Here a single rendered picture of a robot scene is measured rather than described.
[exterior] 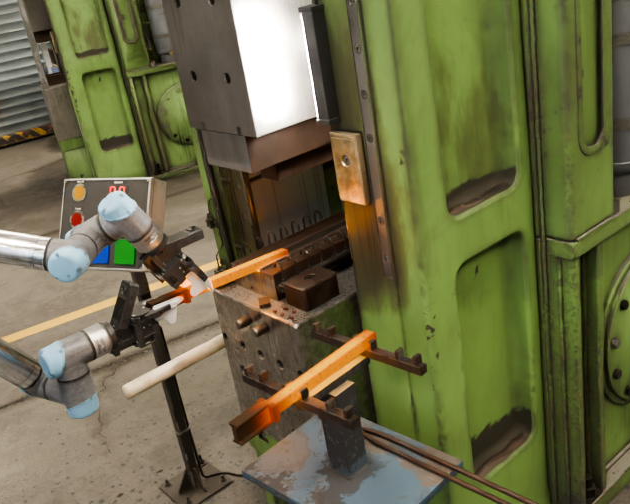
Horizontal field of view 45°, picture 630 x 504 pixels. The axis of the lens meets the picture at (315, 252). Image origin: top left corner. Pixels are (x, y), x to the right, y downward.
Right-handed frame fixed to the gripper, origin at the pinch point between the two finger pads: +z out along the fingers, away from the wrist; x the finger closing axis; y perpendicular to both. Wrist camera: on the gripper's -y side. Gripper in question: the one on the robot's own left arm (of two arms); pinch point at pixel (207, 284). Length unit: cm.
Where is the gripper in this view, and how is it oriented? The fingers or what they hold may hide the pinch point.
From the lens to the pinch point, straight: 198.1
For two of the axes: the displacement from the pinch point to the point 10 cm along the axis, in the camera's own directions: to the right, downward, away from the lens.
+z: 5.1, 6.1, 6.1
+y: -5.7, 7.7, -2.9
